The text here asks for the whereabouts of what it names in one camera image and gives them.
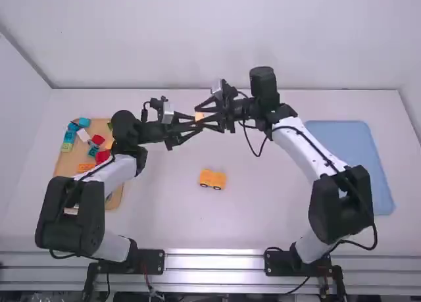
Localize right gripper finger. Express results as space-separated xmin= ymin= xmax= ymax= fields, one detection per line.
xmin=195 ymin=95 xmax=226 ymax=114
xmin=197 ymin=114 xmax=228 ymax=134

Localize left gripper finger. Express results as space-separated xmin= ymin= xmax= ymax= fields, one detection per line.
xmin=172 ymin=109 xmax=199 ymax=125
xmin=176 ymin=122 xmax=204 ymax=145

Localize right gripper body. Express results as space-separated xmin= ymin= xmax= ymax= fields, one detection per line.
xmin=219 ymin=81 xmax=247 ymax=134

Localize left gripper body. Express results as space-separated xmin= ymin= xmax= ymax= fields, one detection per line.
xmin=146 ymin=119 xmax=185 ymax=151

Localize yellow toy car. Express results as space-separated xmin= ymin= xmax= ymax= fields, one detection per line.
xmin=198 ymin=168 xmax=228 ymax=192

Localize tan tray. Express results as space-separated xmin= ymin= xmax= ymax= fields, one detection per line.
xmin=53 ymin=117 xmax=124 ymax=211

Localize blue mat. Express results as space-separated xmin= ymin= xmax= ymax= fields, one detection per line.
xmin=304 ymin=120 xmax=395 ymax=217

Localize silver rails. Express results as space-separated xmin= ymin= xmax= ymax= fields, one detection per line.
xmin=0 ymin=248 xmax=421 ymax=297

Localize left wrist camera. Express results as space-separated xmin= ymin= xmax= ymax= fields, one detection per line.
xmin=160 ymin=100 xmax=176 ymax=124

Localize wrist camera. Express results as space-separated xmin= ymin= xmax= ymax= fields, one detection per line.
xmin=160 ymin=100 xmax=176 ymax=124
xmin=210 ymin=79 xmax=226 ymax=97

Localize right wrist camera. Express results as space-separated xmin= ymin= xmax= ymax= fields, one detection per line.
xmin=210 ymin=79 xmax=226 ymax=97

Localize black cable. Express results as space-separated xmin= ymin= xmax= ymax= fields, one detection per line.
xmin=48 ymin=247 xmax=87 ymax=261
xmin=141 ymin=97 xmax=165 ymax=122
xmin=237 ymin=116 xmax=270 ymax=159
xmin=338 ymin=175 xmax=379 ymax=252

